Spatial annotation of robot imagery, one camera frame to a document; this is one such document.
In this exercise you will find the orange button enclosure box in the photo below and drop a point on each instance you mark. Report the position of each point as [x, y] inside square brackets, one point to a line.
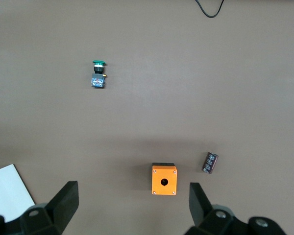
[164, 172]

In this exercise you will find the dark cylindrical capacitor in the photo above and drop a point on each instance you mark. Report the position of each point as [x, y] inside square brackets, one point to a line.
[210, 162]

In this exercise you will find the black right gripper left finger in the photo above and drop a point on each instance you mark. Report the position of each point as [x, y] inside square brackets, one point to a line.
[61, 208]

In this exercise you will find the green mushroom push button switch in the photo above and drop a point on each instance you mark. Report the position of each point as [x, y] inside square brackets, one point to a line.
[98, 78]

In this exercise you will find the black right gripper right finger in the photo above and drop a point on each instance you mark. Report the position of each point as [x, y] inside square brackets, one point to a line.
[198, 208]

